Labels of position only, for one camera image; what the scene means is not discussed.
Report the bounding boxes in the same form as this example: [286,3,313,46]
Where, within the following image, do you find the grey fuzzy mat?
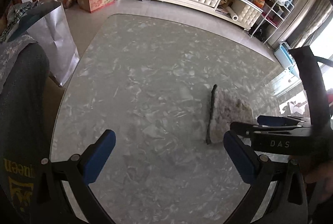
[206,84,254,144]

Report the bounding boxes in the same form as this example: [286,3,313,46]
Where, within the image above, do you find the light blue storage bin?
[274,42,300,78]

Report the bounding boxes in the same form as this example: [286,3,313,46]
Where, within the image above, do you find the dark grey chair back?
[1,35,50,223]

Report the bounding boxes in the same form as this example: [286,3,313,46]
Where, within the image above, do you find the paper towel roll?
[226,6,239,21]

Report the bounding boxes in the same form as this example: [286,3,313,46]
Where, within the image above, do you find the white metal shelf rack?
[249,0,294,44]

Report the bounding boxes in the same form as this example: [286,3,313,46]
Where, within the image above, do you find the patterned curtain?
[287,0,332,49]

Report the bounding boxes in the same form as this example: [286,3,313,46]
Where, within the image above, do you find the orange bag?
[253,0,265,9]

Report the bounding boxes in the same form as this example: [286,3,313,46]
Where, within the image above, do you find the standing air conditioner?
[267,0,316,49]

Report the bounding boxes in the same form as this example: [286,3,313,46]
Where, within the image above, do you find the silver paper bag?
[6,0,80,86]

